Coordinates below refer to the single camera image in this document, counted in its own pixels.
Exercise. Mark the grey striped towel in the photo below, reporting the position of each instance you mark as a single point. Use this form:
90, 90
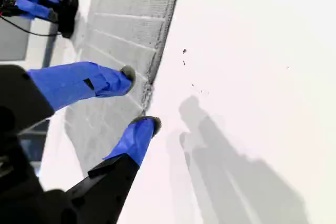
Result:
126, 11

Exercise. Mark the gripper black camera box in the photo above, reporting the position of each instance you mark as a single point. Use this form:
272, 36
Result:
67, 11

